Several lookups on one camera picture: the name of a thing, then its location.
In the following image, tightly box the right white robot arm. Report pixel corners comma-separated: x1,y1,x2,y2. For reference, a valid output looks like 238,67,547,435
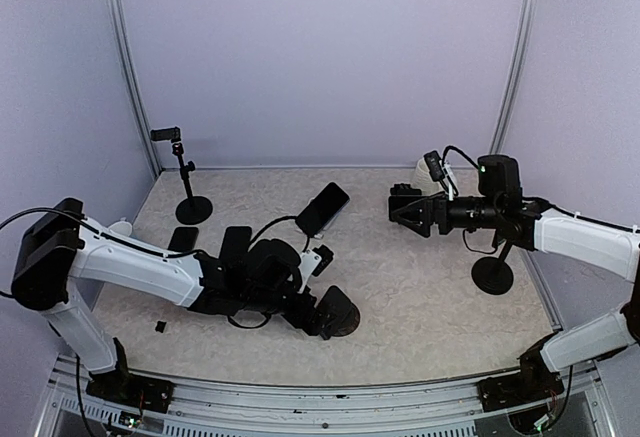
388,151,639,401

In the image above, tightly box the light blue cup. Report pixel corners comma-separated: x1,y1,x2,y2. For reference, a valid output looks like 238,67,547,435
108,220,133,237

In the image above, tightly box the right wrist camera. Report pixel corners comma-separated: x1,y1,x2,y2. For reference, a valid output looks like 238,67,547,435
423,150,459,200

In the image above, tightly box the small black clip piece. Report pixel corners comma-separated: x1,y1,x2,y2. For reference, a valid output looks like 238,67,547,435
155,321,167,333

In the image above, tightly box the left aluminium corner post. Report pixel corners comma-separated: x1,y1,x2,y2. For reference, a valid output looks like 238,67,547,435
107,0,162,178

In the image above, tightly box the black phone from tall stand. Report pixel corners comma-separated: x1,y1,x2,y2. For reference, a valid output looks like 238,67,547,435
168,226,199,253

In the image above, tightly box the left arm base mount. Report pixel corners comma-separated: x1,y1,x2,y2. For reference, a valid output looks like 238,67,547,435
86,375,174,414

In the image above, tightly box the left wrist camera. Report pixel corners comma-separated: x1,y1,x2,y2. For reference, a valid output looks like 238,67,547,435
300,245,334,277

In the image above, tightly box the white cup back right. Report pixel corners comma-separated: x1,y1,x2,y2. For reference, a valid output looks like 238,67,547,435
411,158,443,195

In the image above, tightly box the aluminium corner post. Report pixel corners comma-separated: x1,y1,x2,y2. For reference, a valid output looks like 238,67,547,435
489,0,537,154
107,0,162,178

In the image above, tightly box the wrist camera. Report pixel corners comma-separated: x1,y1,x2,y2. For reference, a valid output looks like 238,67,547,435
423,150,459,200
300,245,334,277

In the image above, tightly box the black phone landscape back right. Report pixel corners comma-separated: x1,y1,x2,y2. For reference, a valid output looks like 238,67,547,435
388,196,423,222

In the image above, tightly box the black tall stand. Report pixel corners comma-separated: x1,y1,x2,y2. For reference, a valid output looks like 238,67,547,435
471,243,514,296
150,126,213,225

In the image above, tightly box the silver folding phone stand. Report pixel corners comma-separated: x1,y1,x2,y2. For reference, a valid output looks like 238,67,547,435
312,201,351,242

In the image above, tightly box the right aluminium corner post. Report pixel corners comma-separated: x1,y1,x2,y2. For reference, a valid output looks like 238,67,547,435
489,0,537,154

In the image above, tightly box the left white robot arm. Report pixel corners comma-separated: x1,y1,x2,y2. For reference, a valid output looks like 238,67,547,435
6,198,335,402

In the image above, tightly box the black round base phone stand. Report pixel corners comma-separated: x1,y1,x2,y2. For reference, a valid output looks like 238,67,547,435
316,286,360,340

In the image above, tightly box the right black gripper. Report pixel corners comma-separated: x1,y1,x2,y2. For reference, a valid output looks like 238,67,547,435
392,190,502,238

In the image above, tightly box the aluminium front rail frame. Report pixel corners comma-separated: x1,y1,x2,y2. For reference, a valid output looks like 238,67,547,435
27,357,622,436

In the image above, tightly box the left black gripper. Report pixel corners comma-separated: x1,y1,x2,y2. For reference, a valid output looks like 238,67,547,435
243,283,342,336

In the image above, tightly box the black small stand back right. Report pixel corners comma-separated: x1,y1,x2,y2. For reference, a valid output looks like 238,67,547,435
390,183,422,197

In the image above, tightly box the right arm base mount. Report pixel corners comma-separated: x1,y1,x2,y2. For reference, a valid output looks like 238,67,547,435
476,373,565,412

